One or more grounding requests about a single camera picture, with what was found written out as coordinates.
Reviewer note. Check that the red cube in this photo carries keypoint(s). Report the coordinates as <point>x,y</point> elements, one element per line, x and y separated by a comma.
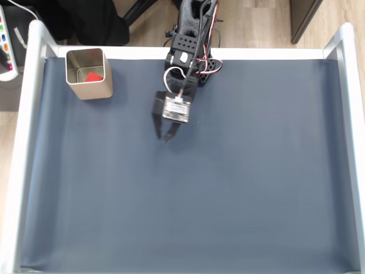
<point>92,77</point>

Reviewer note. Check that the square metal container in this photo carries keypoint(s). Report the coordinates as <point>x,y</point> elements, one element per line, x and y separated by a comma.
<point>94,90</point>

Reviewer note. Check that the dark blue mat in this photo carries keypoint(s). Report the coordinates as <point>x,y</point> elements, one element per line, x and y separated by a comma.
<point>182,185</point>

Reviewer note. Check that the black office chair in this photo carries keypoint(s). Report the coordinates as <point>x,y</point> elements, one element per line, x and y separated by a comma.
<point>91,20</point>

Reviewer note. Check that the grey tape strip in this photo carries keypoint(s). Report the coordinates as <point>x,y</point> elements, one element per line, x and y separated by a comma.
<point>19,36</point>

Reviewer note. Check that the white device with coloured buttons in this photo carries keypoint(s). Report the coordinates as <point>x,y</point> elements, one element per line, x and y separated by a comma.
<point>7,57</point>

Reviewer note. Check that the dark brown cabinet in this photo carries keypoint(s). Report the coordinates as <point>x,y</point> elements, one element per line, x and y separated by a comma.
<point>303,17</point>

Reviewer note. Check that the bare circuit board camera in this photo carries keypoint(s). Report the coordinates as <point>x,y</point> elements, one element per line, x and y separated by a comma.
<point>175,109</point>

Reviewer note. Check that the white metal table frame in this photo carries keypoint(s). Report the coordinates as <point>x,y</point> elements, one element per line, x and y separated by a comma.
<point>25,128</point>

